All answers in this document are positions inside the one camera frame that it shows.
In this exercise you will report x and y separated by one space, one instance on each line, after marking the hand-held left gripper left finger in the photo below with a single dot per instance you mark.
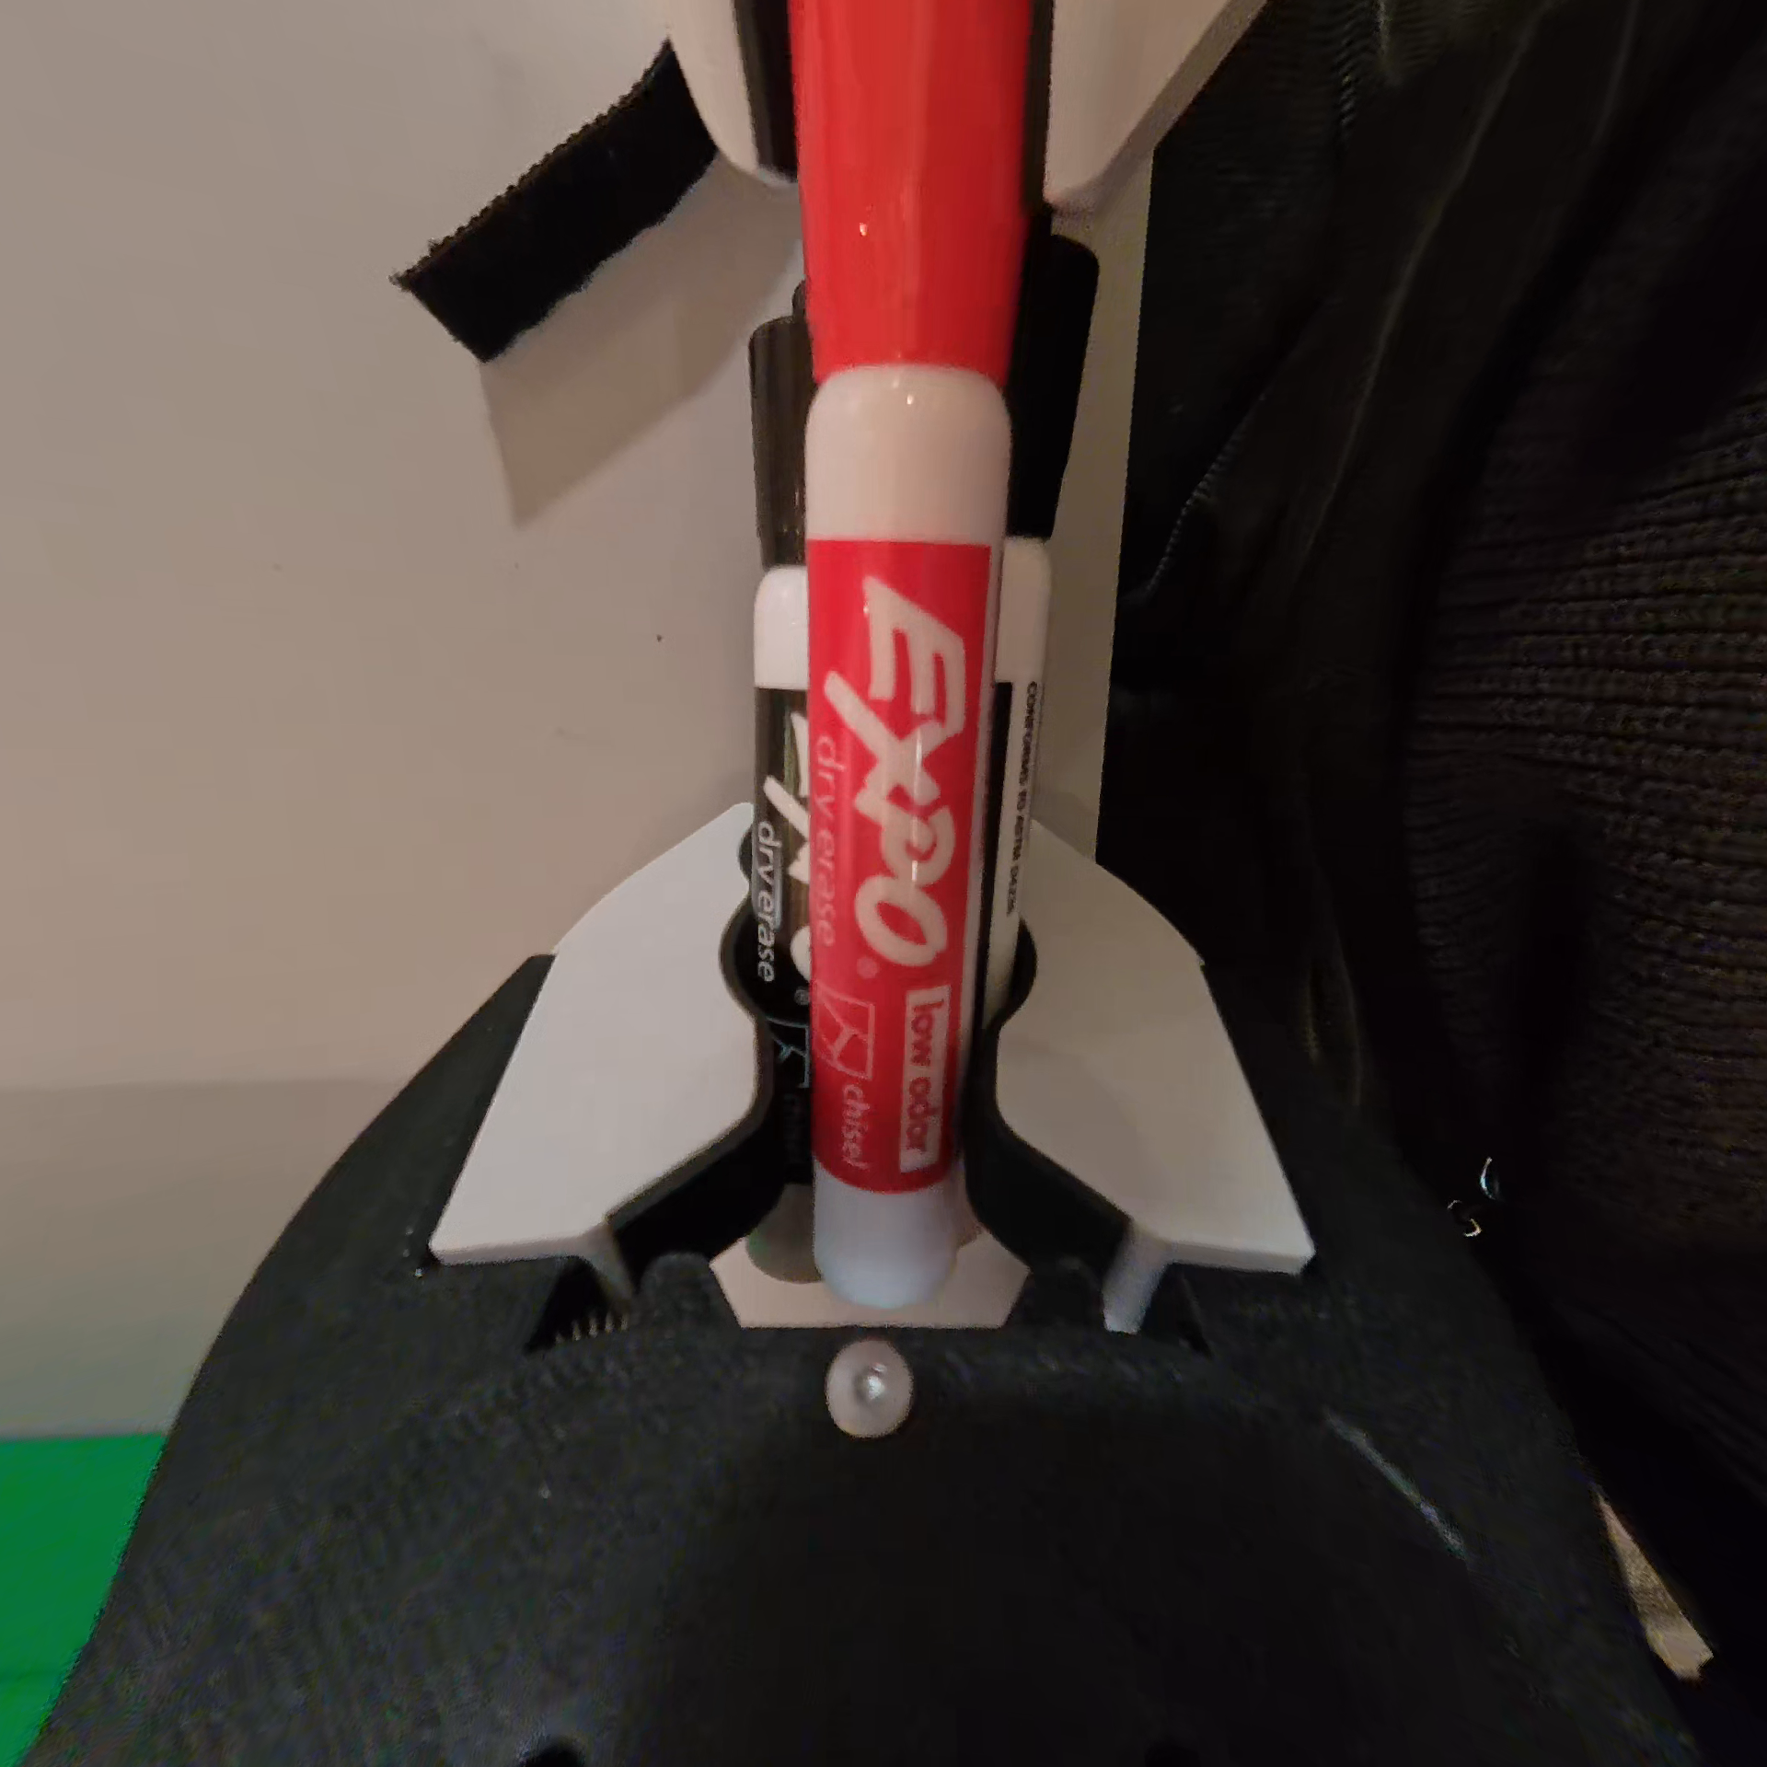
594 1076

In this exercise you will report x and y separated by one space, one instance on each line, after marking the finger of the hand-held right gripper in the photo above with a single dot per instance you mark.
1118 97
721 69

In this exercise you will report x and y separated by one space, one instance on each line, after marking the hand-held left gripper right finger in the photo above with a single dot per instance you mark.
1145 1105

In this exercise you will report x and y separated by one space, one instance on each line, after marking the red dry erase marker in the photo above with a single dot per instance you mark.
897 758

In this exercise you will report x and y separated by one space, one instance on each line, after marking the black dry erase marker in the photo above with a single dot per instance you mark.
1029 621
780 661

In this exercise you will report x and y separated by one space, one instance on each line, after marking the green plastic bin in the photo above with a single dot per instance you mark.
72 1587

